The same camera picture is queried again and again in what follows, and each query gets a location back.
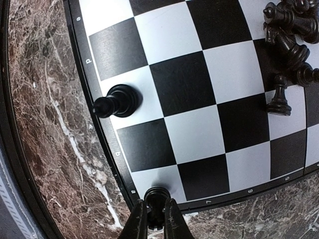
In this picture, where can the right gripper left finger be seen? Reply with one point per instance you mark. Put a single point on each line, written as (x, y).
(136, 226)

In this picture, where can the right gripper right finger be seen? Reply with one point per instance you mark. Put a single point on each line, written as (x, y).
(175, 226)

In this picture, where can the black chess rook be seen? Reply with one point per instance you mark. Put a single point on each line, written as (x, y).
(155, 198)

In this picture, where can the black chess pawn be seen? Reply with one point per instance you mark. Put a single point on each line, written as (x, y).
(279, 104)
(121, 101)

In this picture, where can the black white chessboard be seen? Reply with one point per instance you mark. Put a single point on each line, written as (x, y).
(206, 74)

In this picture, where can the pile of black chess pieces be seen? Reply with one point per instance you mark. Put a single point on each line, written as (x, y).
(286, 21)

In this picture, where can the white slotted cable duct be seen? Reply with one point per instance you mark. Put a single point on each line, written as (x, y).
(13, 203)

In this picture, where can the black front table rail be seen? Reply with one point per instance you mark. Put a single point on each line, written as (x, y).
(11, 147)

